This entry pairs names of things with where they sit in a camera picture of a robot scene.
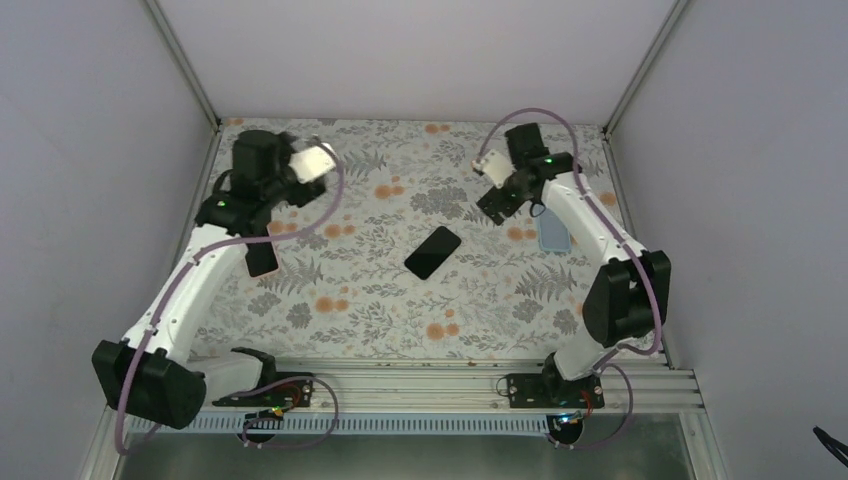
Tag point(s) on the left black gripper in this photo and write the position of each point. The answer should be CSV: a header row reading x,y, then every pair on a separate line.
x,y
314,189

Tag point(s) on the left aluminium corner post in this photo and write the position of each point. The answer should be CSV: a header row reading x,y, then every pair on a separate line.
x,y
180,57

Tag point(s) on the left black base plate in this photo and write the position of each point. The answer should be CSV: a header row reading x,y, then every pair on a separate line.
x,y
292,393

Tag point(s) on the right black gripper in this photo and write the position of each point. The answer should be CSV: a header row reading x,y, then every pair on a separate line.
x,y
491,209

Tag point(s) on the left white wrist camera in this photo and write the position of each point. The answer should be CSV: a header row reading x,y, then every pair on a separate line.
x,y
312,163

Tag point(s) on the black object at edge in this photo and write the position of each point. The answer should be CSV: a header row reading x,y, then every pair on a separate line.
x,y
835,447

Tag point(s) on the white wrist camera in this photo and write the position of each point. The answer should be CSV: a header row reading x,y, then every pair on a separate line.
x,y
312,163
494,165

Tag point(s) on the right aluminium corner post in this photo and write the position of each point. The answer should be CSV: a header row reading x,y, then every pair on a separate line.
x,y
652,54

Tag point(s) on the aluminium rail frame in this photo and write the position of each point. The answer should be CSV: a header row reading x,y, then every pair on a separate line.
x,y
464,397

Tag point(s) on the light blue phone case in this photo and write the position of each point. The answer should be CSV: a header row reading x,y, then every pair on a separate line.
x,y
552,235

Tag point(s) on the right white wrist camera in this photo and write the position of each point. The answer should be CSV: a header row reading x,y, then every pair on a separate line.
x,y
494,165

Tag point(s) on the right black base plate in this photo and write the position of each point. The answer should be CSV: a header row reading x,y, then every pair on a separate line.
x,y
541,390

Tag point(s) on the aluminium corner post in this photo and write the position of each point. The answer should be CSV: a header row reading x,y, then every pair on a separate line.
x,y
180,57
652,54

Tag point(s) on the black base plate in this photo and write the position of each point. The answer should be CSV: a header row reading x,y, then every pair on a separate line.
x,y
541,390
292,393

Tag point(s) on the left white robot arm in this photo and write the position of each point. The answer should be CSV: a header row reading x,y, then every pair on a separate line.
x,y
149,373

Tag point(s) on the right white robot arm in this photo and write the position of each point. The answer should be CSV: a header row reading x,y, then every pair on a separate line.
x,y
626,305

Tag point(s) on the phone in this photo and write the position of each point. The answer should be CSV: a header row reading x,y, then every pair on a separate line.
x,y
432,253
261,259

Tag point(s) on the floral patterned table mat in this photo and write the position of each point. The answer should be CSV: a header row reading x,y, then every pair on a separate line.
x,y
343,290

